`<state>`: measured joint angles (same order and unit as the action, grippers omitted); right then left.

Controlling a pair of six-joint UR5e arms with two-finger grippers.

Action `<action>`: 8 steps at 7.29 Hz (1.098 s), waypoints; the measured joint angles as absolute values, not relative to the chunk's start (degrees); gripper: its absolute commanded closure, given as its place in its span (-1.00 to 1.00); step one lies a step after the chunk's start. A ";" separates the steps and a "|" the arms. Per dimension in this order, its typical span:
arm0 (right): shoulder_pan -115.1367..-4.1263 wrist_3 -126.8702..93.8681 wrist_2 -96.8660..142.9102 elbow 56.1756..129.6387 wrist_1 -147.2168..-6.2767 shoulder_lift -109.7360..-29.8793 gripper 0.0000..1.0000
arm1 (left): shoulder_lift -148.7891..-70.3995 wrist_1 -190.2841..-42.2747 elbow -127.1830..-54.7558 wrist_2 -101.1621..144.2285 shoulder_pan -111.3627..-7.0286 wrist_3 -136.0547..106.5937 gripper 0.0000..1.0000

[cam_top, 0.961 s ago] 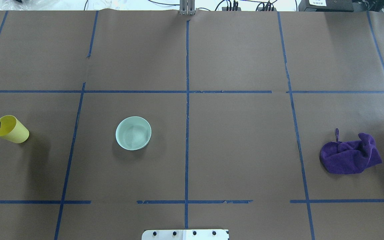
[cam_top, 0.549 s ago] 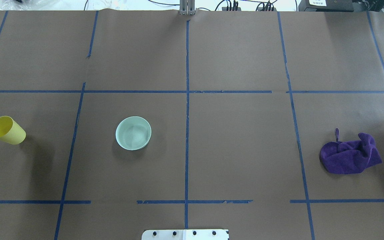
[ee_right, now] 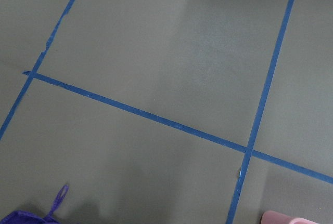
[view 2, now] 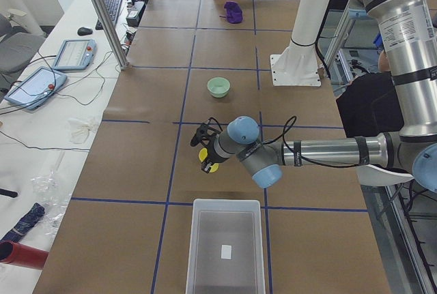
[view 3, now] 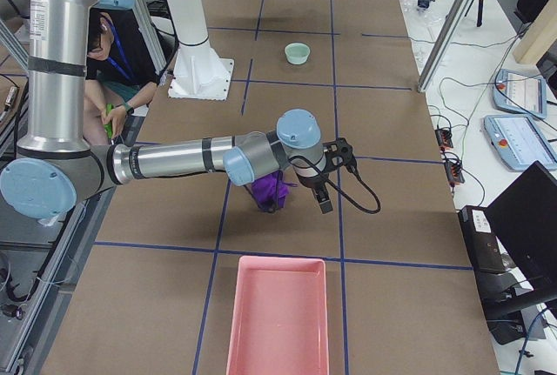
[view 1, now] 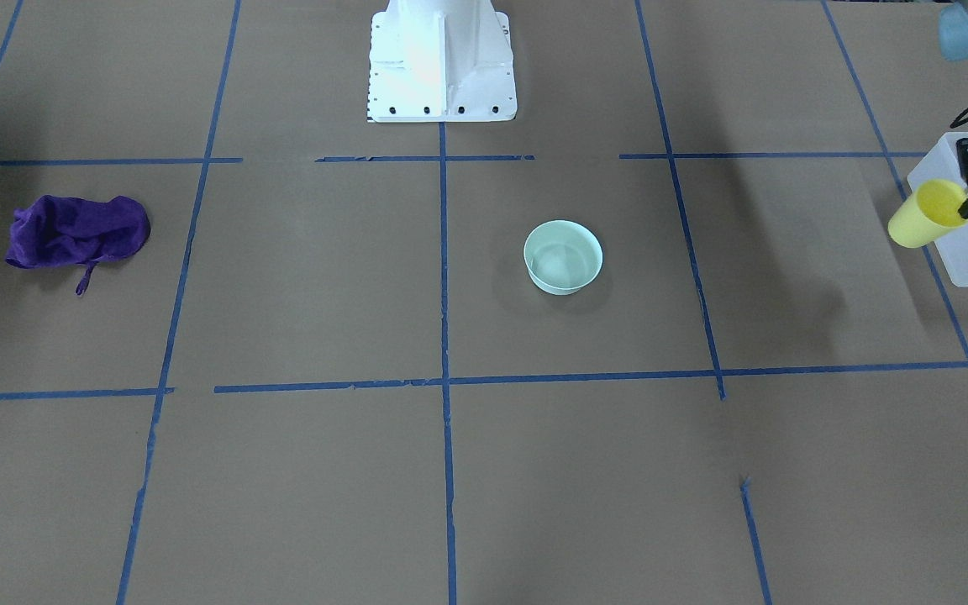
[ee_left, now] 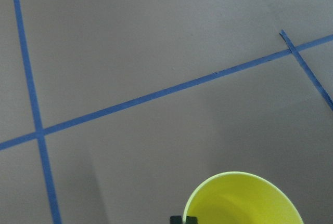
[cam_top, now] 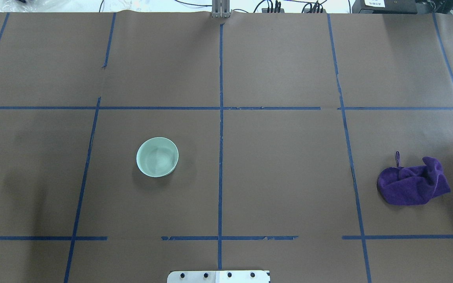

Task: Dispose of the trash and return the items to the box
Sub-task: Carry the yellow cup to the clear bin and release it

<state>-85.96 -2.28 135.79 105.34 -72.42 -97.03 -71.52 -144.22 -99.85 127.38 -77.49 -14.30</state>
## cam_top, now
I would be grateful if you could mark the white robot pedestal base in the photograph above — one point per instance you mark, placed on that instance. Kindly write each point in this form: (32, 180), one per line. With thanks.
(219, 276)

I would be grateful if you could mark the aluminium frame post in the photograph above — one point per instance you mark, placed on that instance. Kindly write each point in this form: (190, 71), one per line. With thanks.
(221, 9)

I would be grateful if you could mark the mint green bowl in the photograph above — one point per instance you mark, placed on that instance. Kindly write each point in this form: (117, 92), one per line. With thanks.
(157, 157)

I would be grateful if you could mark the purple cloth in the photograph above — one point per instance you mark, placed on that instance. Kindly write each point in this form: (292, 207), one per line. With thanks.
(411, 186)

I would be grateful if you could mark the black box device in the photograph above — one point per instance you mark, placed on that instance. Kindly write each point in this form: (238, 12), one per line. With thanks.
(384, 7)

